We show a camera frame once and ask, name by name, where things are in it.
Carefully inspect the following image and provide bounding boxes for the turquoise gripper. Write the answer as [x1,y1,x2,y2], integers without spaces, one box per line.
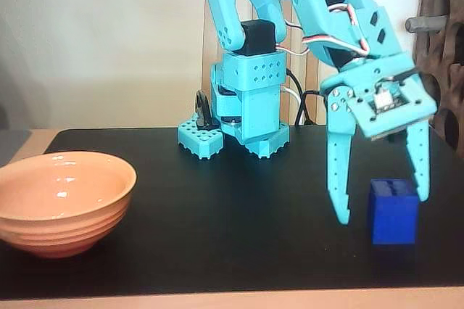
[320,53,432,225]

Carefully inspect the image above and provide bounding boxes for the blue cube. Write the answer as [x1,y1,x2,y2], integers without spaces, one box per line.
[368,178,421,245]

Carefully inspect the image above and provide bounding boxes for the orange ribbed bowl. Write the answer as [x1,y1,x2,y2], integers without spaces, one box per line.
[0,152,138,259]

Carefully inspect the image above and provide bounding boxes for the grey cylindrical peg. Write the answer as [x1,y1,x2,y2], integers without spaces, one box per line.
[405,15,449,34]

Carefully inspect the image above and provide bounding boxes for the black table mat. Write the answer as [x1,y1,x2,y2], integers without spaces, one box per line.
[0,123,464,301]

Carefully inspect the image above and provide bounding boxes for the black clamp knob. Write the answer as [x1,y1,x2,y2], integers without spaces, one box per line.
[194,88,214,131]

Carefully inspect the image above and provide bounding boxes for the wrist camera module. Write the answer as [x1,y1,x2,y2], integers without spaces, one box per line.
[346,68,439,143]

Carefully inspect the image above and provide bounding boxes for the light wooden slatted frame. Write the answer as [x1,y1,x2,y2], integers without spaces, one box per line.
[201,0,369,127]

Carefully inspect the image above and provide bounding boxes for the black camera cable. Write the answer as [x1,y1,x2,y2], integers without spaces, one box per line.
[286,67,418,127]

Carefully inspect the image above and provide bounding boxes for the white red servo wires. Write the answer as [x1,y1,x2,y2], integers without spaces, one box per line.
[281,2,371,60]

